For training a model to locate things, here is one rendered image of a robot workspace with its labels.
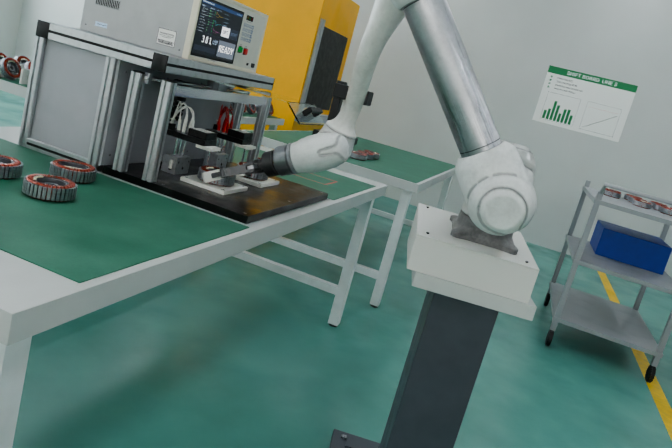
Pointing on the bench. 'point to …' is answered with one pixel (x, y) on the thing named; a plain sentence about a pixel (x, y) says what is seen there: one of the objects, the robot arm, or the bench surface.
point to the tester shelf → (149, 56)
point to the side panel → (67, 101)
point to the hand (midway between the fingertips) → (218, 175)
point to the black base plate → (272, 196)
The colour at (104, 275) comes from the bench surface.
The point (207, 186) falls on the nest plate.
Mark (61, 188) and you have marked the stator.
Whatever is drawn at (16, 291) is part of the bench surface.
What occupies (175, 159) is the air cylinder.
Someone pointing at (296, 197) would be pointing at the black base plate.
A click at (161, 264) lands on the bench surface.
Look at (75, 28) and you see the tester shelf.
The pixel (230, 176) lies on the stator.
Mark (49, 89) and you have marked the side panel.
